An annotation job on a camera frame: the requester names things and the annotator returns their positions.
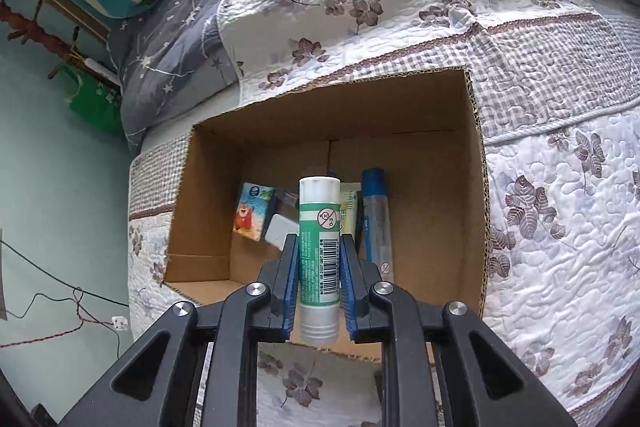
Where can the green packet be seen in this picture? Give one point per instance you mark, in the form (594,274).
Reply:
(347,212)

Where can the leaf-print quilted bedspread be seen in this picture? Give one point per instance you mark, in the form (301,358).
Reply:
(550,207)

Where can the wooden bed frame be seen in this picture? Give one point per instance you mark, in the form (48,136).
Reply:
(60,4)

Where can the green bag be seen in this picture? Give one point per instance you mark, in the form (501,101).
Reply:
(95,107)

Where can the green glue stick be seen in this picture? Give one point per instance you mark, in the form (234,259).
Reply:
(320,227)

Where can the printed cardboard box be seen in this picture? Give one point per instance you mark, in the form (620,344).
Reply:
(400,117)

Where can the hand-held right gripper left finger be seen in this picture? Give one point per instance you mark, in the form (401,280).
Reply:
(290,287)

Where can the white charger adapter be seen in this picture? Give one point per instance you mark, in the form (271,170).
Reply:
(280,229)

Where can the white plug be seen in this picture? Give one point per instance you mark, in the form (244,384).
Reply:
(118,323)

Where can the cartoon bear tissue packet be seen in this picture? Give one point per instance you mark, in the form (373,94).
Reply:
(252,212)

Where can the grey star-print pillow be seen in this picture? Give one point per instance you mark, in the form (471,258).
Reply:
(170,37)

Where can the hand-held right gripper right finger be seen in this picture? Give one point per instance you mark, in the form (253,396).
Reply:
(350,292)

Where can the blue-capped clear glue tube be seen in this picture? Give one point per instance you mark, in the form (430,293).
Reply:
(375,217)

